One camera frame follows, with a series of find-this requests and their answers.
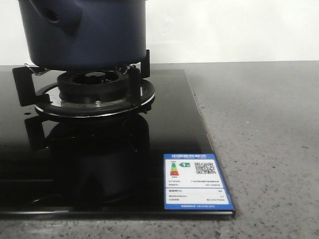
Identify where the black pot support grate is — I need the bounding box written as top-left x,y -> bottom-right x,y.
12,50 -> 155,119

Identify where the dark blue cooking pot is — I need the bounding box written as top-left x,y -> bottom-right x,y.
18,0 -> 146,71

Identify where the black glass gas stove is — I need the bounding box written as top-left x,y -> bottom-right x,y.
0,68 -> 236,220

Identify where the blue energy label sticker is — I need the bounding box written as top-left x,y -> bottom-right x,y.
163,153 -> 234,212

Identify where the black round gas burner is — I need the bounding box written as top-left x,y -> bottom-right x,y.
57,71 -> 129,104

